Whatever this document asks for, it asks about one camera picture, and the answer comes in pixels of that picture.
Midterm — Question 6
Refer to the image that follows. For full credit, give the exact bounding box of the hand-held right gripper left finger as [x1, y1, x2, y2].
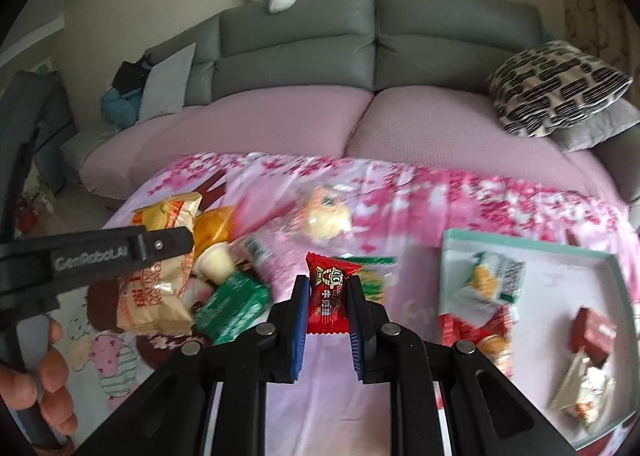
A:
[102, 275, 312, 456]

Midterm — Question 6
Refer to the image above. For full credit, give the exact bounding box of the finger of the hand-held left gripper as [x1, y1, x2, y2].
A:
[140, 225, 195, 261]

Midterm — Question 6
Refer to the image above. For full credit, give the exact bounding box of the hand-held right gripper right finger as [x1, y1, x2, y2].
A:
[346, 276, 576, 456]

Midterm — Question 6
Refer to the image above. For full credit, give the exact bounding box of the small red candy packet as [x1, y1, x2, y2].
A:
[305, 252, 363, 335]

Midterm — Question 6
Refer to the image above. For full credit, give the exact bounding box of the orange snack bag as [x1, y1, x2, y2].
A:
[192, 205, 238, 261]

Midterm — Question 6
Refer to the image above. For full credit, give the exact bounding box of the beige cracker packet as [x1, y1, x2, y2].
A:
[116, 251, 197, 337]

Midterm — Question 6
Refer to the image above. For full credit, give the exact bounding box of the pink snack packet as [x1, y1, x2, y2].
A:
[235, 218, 303, 297]

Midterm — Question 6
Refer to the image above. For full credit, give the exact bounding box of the green snack packet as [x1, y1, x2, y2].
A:
[194, 270, 271, 347]

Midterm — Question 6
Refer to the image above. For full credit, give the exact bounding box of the red flower snack bag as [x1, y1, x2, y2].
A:
[437, 308, 518, 379]

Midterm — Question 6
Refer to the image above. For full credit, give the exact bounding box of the green white cracker packet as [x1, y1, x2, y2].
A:
[447, 252, 527, 317]

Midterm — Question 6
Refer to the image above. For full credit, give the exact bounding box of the teal cardboard box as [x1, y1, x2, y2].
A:
[439, 228, 632, 452]

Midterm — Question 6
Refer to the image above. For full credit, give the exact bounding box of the green white orange packet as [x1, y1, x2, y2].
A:
[552, 348, 616, 424]

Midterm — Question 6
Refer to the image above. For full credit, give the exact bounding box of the dark red snack packet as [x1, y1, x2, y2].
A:
[570, 306, 618, 367]

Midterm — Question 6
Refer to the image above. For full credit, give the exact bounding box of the person's left hand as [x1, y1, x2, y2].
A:
[0, 318, 81, 437]

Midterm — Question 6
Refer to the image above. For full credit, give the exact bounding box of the yellow snack packet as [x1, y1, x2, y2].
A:
[131, 192, 203, 233]

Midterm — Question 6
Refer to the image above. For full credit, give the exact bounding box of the white jelly cup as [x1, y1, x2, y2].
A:
[194, 242, 237, 284]

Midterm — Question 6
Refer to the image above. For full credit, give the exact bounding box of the green candy packet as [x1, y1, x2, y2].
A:
[336, 256, 397, 309]

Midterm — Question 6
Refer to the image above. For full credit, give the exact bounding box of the clear bun packet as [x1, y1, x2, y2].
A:
[280, 184, 361, 247]

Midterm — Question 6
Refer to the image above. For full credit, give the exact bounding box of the printed cartoon blanket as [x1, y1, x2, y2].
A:
[15, 151, 640, 456]

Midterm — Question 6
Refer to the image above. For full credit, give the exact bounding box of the dark grey cabinet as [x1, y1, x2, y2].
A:
[0, 70, 73, 197]

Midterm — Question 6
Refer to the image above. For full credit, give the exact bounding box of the blue cloth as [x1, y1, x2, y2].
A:
[100, 86, 143, 129]

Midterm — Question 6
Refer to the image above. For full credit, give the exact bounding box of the light grey pillow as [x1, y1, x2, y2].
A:
[137, 42, 197, 123]

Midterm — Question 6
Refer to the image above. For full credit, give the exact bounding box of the pink sofa cover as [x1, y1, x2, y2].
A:
[80, 86, 632, 209]

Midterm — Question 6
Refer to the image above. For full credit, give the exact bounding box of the black bag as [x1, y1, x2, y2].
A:
[112, 60, 153, 94]

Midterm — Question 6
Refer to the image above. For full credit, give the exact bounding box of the grey sofa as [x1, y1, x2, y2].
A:
[60, 0, 640, 201]

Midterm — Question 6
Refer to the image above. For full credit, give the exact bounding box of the black white patterned pillow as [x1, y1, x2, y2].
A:
[486, 40, 632, 137]

